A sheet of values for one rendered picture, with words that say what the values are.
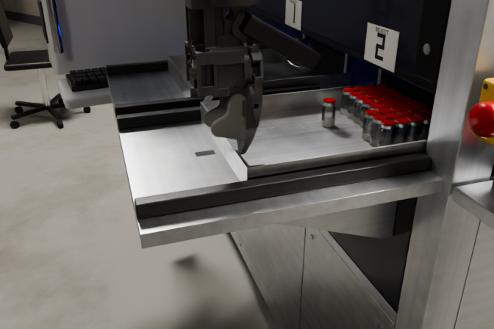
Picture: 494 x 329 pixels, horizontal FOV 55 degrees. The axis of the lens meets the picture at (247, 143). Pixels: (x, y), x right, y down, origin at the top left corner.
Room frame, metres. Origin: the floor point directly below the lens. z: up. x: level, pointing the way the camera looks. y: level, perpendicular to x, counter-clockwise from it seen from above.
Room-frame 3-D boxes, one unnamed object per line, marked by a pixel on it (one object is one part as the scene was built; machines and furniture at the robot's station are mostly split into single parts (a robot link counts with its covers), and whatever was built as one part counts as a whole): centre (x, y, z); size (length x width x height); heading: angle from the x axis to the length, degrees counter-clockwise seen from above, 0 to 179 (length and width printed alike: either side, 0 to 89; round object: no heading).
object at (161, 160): (0.84, 0.00, 0.87); 0.70 x 0.48 x 0.02; 18
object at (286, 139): (0.70, -0.12, 0.90); 0.34 x 0.26 x 0.04; 108
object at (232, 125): (0.56, 0.02, 0.95); 0.06 x 0.03 x 0.09; 108
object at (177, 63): (1.02, -0.02, 0.90); 0.34 x 0.26 x 0.04; 108
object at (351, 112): (0.72, -0.20, 0.90); 0.18 x 0.02 x 0.05; 18
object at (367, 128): (0.69, -0.19, 0.90); 0.02 x 0.02 x 0.05
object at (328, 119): (0.74, -0.14, 0.90); 0.02 x 0.02 x 0.04
